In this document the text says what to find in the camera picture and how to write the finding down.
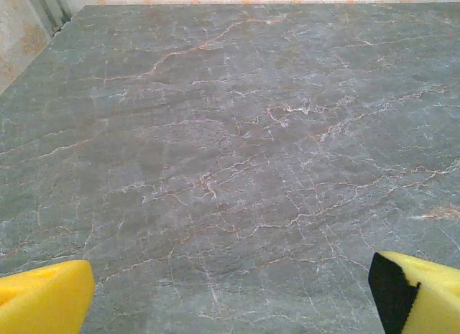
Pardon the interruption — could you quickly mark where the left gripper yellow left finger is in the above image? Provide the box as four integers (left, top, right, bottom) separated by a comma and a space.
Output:
0, 259, 96, 334

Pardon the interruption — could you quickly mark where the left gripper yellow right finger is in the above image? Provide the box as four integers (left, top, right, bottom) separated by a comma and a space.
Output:
368, 251, 460, 334

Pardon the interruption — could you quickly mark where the aluminium frame corner post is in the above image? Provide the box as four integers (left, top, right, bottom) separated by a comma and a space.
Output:
27, 0, 73, 39

